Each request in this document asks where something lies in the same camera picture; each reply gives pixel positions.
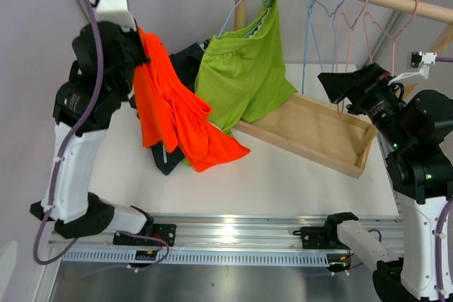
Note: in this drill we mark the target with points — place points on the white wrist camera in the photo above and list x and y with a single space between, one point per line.
114 11
419 64

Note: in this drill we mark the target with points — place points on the slotted grey cable duct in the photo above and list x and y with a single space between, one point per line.
198 257

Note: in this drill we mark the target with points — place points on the wooden clothes rack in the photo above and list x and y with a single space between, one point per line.
317 131

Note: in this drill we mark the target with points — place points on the blue hanger of black shorts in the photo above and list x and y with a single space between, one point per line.
333 17

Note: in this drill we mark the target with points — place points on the pink hanger of camouflage shorts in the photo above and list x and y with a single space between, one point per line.
351 26

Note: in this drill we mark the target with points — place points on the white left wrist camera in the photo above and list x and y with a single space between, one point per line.
114 11

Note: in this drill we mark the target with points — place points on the pink hanger of teal shorts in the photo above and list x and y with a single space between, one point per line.
387 33

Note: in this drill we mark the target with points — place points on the orange shorts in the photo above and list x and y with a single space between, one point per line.
170 113

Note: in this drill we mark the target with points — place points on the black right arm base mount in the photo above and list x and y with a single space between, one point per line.
316 238

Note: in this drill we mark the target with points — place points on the aluminium mounting rail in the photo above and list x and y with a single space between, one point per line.
254 233

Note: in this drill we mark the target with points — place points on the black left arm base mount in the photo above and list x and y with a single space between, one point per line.
163 231

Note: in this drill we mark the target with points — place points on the lime green shorts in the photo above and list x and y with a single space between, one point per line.
242 78

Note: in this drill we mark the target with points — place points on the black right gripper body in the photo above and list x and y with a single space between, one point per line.
379 103

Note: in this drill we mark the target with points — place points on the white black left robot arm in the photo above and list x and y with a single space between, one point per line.
100 80

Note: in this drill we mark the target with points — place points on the blue hanger of green shorts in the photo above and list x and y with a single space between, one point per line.
238 13

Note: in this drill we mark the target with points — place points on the blue hanger of orange shorts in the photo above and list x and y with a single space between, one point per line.
309 34

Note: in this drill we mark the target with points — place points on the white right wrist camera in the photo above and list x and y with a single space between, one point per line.
419 64

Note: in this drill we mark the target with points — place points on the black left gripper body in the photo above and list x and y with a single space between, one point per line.
135 54

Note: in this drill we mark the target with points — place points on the black shorts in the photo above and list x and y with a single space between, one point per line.
186 64

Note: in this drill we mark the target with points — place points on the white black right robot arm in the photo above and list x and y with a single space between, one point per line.
421 176

